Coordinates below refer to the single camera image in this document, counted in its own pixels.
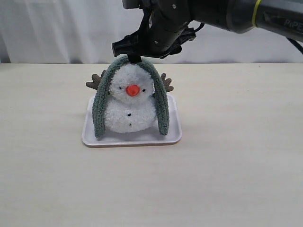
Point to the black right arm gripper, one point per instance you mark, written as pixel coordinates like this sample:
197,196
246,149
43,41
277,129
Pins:
163,30

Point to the white plush snowman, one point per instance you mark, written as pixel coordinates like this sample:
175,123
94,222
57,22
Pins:
130,104

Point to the green fuzzy scarf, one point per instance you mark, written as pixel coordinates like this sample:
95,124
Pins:
163,104

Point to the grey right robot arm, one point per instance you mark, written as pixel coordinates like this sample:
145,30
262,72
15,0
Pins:
282,17

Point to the white rectangular tray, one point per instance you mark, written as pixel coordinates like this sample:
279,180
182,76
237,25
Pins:
148,137

